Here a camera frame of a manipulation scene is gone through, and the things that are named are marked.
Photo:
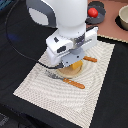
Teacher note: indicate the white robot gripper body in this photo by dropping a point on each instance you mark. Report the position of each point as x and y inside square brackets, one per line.
[63, 52]

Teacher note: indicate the orange toy cracker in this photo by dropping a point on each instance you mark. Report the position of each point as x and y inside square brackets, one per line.
[76, 65]

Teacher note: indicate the red toy tomato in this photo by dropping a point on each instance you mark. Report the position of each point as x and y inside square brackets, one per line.
[92, 12]

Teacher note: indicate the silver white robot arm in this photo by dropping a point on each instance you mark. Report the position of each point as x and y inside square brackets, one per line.
[67, 16]

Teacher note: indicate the round wooden plate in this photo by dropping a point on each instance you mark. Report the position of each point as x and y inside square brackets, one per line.
[68, 72]

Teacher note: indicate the beige woven placemat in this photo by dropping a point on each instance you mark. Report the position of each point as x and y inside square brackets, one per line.
[64, 100]

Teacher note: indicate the grey toy frying pan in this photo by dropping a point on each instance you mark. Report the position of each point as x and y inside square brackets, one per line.
[99, 18]

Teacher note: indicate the beige toy pot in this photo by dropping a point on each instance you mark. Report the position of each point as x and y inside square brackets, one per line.
[123, 14]

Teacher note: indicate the toy fork wooden handle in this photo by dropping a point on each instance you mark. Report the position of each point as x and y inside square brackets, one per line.
[90, 59]

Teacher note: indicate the toy knife wooden handle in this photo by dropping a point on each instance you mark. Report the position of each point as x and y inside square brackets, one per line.
[68, 81]

